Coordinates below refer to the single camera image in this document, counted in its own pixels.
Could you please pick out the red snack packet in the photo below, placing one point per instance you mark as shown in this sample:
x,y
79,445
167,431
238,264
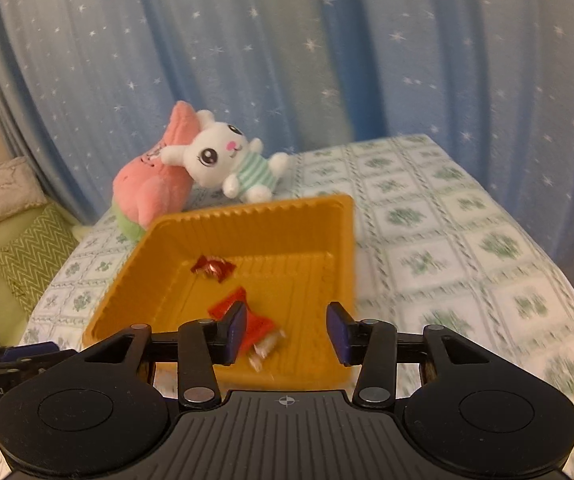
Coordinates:
x,y
257,327

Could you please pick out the pink starfish plush toy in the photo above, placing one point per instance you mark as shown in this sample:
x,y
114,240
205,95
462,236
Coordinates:
x,y
152,180

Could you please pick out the blue starry curtain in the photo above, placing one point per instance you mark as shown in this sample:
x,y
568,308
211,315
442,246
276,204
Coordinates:
x,y
287,45

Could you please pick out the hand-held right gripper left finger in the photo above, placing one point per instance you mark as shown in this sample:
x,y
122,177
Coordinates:
x,y
235,332

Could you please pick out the yellow plastic tray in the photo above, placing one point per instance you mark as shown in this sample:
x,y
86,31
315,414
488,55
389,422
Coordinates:
x,y
277,240

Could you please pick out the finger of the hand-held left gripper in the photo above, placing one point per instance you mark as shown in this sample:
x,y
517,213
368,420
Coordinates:
x,y
32,364
27,351

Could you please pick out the red wrapped candy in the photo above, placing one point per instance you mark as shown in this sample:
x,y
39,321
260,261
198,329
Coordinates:
x,y
212,269

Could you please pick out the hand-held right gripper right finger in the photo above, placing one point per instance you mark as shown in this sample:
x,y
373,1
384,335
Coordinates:
x,y
337,332

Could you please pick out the green floral tablecloth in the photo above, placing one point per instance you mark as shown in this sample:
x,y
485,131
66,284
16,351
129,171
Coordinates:
x,y
442,240

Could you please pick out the green zigzag cushion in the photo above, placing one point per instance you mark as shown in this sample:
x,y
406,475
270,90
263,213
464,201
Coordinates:
x,y
32,250

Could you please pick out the white rabbit plush toy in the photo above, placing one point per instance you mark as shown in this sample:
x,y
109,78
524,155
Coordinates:
x,y
217,155

